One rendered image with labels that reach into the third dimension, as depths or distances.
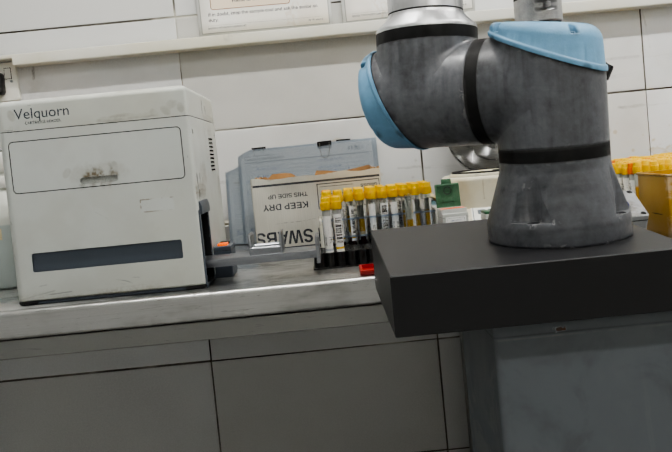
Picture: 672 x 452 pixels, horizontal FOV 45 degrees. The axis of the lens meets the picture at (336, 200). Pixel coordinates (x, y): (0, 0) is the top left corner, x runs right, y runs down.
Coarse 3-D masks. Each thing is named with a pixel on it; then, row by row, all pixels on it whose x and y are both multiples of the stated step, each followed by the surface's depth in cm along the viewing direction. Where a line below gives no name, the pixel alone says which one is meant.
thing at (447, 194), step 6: (444, 180) 129; (450, 180) 129; (438, 186) 129; (444, 186) 129; (450, 186) 129; (456, 186) 129; (438, 192) 129; (444, 192) 129; (450, 192) 129; (456, 192) 129; (438, 198) 129; (444, 198) 129; (450, 198) 129; (456, 198) 129; (438, 204) 129; (444, 204) 129; (450, 204) 129; (456, 204) 129
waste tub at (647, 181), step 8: (640, 176) 133; (648, 176) 130; (656, 176) 126; (664, 176) 122; (640, 184) 134; (648, 184) 130; (656, 184) 127; (664, 184) 123; (640, 192) 134; (648, 192) 130; (656, 192) 127; (664, 192) 123; (640, 200) 134; (648, 200) 131; (656, 200) 127; (664, 200) 124; (648, 208) 131; (656, 208) 128; (664, 208) 124; (656, 216) 128; (664, 216) 124; (648, 224) 132; (656, 224) 128; (664, 224) 125; (656, 232) 128; (664, 232) 125
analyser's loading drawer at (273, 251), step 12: (252, 240) 122; (240, 252) 126; (252, 252) 120; (264, 252) 120; (276, 252) 120; (288, 252) 119; (300, 252) 119; (312, 252) 119; (216, 264) 119; (228, 264) 119; (240, 264) 119
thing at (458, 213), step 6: (438, 210) 127; (444, 210) 125; (450, 210) 125; (456, 210) 125; (462, 210) 125; (438, 216) 128; (444, 216) 124; (450, 216) 124; (456, 216) 124; (462, 216) 124; (438, 222) 128; (444, 222) 124; (450, 222) 124
